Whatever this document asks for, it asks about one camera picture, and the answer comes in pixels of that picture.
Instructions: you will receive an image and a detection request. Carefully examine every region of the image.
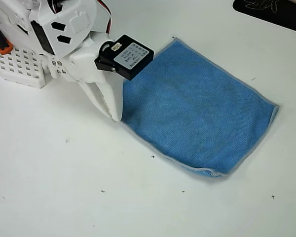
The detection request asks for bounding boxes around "black mat with line drawing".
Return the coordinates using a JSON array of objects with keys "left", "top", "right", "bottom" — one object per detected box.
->
[{"left": 232, "top": 0, "right": 296, "bottom": 36}]

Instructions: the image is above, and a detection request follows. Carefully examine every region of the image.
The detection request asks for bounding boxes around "black camera module with label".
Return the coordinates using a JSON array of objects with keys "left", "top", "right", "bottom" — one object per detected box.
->
[{"left": 94, "top": 34, "right": 155, "bottom": 81}]

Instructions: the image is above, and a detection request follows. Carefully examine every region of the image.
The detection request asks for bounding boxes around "white perforated arm base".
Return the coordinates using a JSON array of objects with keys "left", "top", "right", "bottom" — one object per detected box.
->
[{"left": 0, "top": 44, "right": 51, "bottom": 89}]

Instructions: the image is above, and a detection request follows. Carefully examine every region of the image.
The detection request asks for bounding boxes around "blue microfibre cloth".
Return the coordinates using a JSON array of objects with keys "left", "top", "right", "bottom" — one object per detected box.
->
[{"left": 120, "top": 37, "right": 280, "bottom": 178}]

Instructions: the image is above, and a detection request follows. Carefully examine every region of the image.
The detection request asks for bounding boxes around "red white black servo cable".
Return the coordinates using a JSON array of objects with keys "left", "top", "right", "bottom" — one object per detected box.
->
[{"left": 48, "top": 0, "right": 113, "bottom": 36}]

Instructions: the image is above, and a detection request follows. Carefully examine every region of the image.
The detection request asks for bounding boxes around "orange and black clamp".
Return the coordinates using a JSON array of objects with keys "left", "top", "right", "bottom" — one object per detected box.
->
[{"left": 0, "top": 17, "right": 13, "bottom": 55}]

